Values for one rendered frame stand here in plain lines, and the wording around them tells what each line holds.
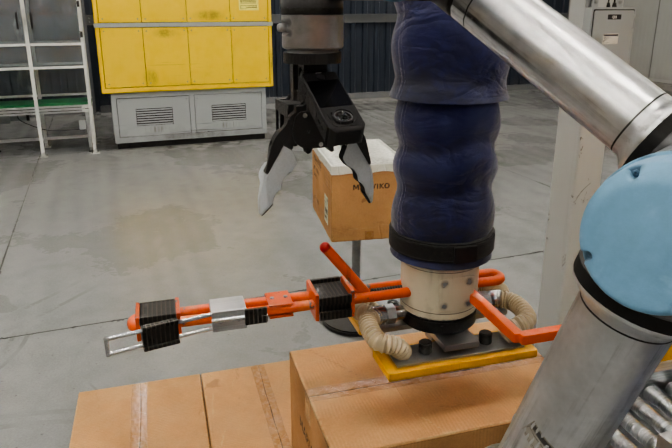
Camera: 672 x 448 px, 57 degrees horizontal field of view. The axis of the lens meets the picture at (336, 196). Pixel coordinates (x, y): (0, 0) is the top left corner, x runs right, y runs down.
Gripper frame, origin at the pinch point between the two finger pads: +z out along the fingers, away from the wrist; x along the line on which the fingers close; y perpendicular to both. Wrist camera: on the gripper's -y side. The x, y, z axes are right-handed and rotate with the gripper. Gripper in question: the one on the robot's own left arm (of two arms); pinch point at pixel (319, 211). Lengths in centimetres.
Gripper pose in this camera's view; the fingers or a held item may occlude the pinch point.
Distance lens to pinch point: 80.1
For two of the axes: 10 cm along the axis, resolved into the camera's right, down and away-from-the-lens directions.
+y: -3.5, -2.7, 9.0
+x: -9.4, 1.0, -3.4
